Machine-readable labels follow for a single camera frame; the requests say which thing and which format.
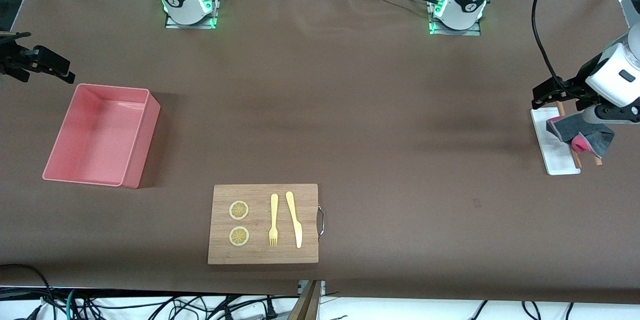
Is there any pink and grey cloth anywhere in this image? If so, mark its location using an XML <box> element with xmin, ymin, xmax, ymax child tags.
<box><xmin>546</xmin><ymin>113</ymin><xmax>615</xmax><ymax>159</ymax></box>

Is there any white rectangular tray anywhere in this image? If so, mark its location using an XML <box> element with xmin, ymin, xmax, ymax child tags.
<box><xmin>530</xmin><ymin>107</ymin><xmax>582</xmax><ymax>176</ymax></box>

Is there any pink plastic bin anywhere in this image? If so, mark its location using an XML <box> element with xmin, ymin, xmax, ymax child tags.
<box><xmin>42</xmin><ymin>83</ymin><xmax>162</xmax><ymax>189</ymax></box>

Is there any brown table cover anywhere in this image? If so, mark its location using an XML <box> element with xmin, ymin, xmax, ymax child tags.
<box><xmin>0</xmin><ymin>0</ymin><xmax>640</xmax><ymax>305</ymax></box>

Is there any lemon slice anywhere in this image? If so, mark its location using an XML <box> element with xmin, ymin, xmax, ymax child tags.
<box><xmin>229</xmin><ymin>201</ymin><xmax>250</xmax><ymax>221</ymax></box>
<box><xmin>229</xmin><ymin>226</ymin><xmax>250</xmax><ymax>247</ymax></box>

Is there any yellow fork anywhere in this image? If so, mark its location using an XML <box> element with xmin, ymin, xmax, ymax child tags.
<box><xmin>268</xmin><ymin>193</ymin><xmax>279</xmax><ymax>248</ymax></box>

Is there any yellow knife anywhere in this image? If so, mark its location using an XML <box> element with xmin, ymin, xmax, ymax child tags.
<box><xmin>285</xmin><ymin>191</ymin><xmax>303</xmax><ymax>249</ymax></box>

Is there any wooden cutting board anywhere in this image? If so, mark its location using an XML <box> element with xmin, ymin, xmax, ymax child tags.
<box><xmin>207</xmin><ymin>184</ymin><xmax>326</xmax><ymax>265</ymax></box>

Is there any wooden plank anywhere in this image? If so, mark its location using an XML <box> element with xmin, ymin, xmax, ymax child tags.
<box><xmin>288</xmin><ymin>280</ymin><xmax>322</xmax><ymax>320</ymax></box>

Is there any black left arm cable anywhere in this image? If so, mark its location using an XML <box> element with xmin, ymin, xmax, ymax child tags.
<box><xmin>531</xmin><ymin>0</ymin><xmax>633</xmax><ymax>106</ymax></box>

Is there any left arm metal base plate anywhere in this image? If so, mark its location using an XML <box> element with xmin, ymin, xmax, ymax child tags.
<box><xmin>428</xmin><ymin>0</ymin><xmax>482</xmax><ymax>36</ymax></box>

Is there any black looped floor cable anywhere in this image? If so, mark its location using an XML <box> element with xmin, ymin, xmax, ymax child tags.
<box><xmin>0</xmin><ymin>263</ymin><xmax>55</xmax><ymax>313</ymax></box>

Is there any metal bracket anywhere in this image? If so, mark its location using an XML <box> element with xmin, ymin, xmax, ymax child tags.
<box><xmin>297</xmin><ymin>280</ymin><xmax>327</xmax><ymax>297</ymax></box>

